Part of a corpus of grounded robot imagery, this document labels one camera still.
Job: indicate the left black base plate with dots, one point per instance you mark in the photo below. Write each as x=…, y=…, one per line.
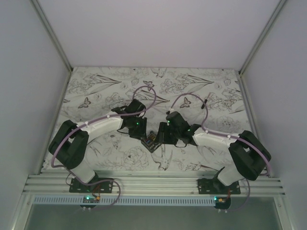
x=97, y=185

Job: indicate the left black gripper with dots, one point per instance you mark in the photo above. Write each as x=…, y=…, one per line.
x=141, y=133

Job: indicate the floral printed mat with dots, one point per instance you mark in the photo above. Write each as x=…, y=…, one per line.
x=93, y=92

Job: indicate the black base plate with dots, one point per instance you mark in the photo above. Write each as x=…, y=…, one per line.
x=97, y=185
x=215, y=187

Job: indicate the right green circuit board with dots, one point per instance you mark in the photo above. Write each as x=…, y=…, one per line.
x=222, y=203

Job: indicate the green circuit board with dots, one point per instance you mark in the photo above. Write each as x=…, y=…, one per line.
x=90, y=201
x=222, y=203

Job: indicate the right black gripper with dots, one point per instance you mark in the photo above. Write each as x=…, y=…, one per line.
x=163, y=128

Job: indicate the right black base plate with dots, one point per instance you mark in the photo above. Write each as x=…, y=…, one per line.
x=215, y=187

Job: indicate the aluminium rail front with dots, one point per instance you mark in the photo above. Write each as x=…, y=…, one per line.
x=149, y=183

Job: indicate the black fuse box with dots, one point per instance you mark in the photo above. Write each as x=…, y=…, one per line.
x=150, y=142

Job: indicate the white slotted cable duct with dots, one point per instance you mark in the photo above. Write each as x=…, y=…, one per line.
x=194, y=201

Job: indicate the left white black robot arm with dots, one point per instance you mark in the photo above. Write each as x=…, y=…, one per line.
x=69, y=145

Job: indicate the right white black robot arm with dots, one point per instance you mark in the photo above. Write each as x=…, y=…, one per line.
x=249, y=156

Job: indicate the left green circuit board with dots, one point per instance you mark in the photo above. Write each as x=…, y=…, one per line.
x=90, y=201

